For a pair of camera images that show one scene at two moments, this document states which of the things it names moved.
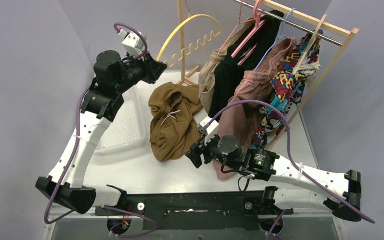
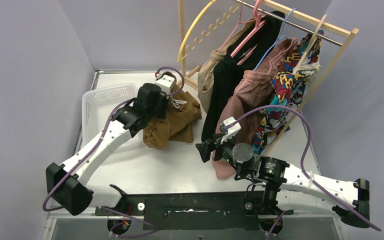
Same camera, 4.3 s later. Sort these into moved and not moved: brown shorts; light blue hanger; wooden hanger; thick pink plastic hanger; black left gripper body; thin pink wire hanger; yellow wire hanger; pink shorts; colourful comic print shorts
Moved: brown shorts; black left gripper body; yellow wire hanger
Not moved: colourful comic print shorts; thin pink wire hanger; light blue hanger; wooden hanger; thick pink plastic hanger; pink shorts
